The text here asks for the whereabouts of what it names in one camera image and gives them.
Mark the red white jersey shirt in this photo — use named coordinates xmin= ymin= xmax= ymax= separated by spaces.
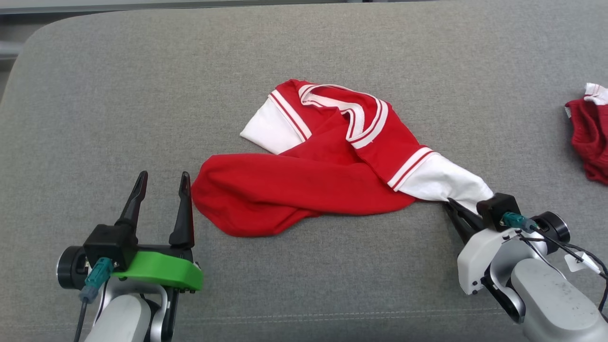
xmin=191 ymin=79 xmax=494 ymax=238

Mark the grey fabric sofa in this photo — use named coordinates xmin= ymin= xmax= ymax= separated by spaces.
xmin=0 ymin=0 xmax=608 ymax=342

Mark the red shorts white waistband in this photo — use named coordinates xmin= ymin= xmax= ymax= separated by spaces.
xmin=564 ymin=83 xmax=608 ymax=186

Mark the left black cable teal plug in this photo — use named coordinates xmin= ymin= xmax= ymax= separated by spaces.
xmin=74 ymin=257 xmax=114 ymax=342

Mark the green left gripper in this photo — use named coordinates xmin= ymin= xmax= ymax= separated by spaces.
xmin=112 ymin=171 xmax=204 ymax=293

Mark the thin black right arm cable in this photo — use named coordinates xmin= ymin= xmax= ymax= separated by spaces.
xmin=520 ymin=235 xmax=585 ymax=263

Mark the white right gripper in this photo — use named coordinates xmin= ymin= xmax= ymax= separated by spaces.
xmin=444 ymin=199 xmax=523 ymax=295

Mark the right black cable teal plug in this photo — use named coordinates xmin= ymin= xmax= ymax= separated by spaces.
xmin=502 ymin=212 xmax=608 ymax=323

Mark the white cable label tag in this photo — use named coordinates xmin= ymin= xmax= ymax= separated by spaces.
xmin=564 ymin=252 xmax=601 ymax=274

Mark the black cable teal plug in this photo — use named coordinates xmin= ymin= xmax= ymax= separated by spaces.
xmin=502 ymin=212 xmax=608 ymax=323
xmin=74 ymin=257 xmax=114 ymax=342

